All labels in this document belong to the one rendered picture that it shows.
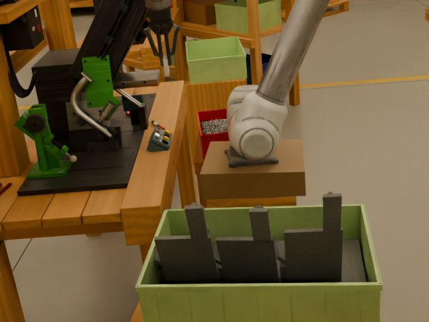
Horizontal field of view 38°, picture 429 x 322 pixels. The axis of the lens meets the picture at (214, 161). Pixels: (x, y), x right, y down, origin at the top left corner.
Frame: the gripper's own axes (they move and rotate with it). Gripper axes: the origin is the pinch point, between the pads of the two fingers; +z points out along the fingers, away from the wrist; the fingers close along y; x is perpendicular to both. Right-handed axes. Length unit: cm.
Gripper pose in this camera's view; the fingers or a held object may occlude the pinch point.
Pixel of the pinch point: (166, 66)
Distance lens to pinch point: 222.4
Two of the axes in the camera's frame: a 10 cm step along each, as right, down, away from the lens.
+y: 10.0, -0.8, -0.5
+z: 0.9, 9.1, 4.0
